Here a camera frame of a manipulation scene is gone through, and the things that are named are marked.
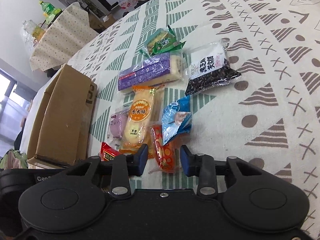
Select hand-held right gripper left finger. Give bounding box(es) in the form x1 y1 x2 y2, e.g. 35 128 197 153
64 144 149 197

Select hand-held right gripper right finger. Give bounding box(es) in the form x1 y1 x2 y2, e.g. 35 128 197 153
180 144 263 197

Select red orange candy packet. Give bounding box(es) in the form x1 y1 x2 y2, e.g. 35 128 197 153
151 124 181 173

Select small red snack packet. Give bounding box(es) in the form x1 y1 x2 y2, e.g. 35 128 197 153
100 142 122 162

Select purple mochi packet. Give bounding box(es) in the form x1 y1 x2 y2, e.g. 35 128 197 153
107 109 131 148

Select blue snack packet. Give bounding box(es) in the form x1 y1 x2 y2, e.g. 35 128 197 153
161 96 193 146

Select orange rice cracker packet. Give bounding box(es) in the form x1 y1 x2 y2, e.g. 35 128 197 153
119 85 165 158

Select brown cardboard box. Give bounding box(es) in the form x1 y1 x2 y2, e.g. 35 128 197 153
27 64 98 168

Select long purple cake packet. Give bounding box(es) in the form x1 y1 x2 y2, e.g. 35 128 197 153
117 52 185 93

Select black and white rice packet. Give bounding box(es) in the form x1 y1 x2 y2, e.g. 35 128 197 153
184 39 242 96

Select small green snack packet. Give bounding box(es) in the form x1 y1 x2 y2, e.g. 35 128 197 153
152 40 187 56

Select green clear cracker packet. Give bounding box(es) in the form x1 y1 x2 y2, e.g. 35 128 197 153
146 28 177 55

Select crumpled coloured cloth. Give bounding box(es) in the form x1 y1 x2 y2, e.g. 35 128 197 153
0 149 28 170

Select printed blanket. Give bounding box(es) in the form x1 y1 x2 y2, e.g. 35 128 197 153
19 0 320 205

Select dotted cream cloth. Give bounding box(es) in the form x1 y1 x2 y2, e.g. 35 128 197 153
28 1 101 72

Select pink plastic bag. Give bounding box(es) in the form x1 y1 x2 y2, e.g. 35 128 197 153
118 0 135 10

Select clear plastic bottle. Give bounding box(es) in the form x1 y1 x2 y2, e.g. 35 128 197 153
21 19 46 44

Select green drink bottle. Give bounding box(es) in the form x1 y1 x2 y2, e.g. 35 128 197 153
38 0 62 18

